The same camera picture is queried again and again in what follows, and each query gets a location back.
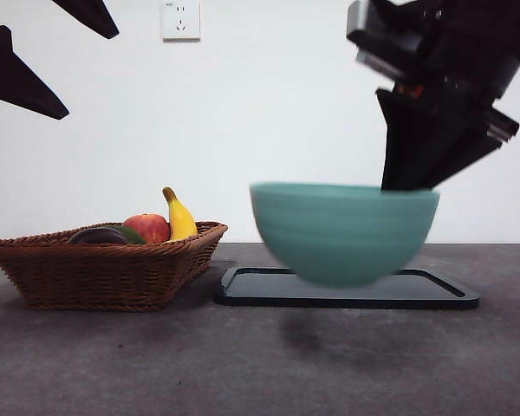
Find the yellow banana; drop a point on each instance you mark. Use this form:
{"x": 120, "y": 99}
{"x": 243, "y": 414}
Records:
{"x": 182, "y": 221}

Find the pale grey camera box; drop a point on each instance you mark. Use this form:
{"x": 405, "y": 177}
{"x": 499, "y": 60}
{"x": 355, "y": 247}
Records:
{"x": 356, "y": 17}

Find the dark green fruit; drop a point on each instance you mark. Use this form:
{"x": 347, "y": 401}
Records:
{"x": 132, "y": 236}

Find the red orange peach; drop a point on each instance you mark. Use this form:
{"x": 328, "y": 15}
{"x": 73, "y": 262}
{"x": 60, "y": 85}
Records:
{"x": 149, "y": 227}

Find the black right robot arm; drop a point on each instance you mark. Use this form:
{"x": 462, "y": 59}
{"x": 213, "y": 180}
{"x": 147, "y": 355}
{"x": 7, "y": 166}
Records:
{"x": 481, "y": 34}

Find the teal ceramic bowl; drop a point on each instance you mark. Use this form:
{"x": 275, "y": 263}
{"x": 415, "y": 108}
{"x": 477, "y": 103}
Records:
{"x": 342, "y": 234}

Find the brown wicker basket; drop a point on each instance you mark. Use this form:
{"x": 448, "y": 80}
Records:
{"x": 95, "y": 277}

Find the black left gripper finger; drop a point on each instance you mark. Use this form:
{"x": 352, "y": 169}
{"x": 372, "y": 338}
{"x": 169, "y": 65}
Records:
{"x": 13, "y": 82}
{"x": 91, "y": 15}

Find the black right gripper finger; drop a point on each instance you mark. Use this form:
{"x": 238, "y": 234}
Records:
{"x": 405, "y": 147}
{"x": 455, "y": 160}

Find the dark green rectangular tray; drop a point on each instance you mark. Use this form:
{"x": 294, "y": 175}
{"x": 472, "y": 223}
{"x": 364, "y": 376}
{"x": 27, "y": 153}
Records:
{"x": 437, "y": 294}

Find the white wall socket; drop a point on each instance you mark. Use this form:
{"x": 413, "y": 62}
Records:
{"x": 181, "y": 21}

